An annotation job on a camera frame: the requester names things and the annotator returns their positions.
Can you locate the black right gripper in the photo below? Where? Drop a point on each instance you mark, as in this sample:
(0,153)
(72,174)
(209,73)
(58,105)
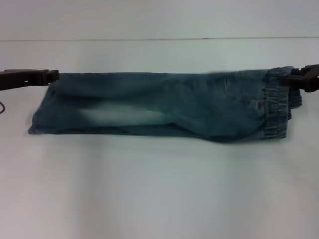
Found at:
(311,79)

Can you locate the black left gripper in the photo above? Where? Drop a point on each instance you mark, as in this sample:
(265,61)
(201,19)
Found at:
(22,79)

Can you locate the blue denim shorts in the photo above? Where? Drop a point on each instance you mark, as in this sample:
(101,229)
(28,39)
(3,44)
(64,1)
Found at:
(162,104)

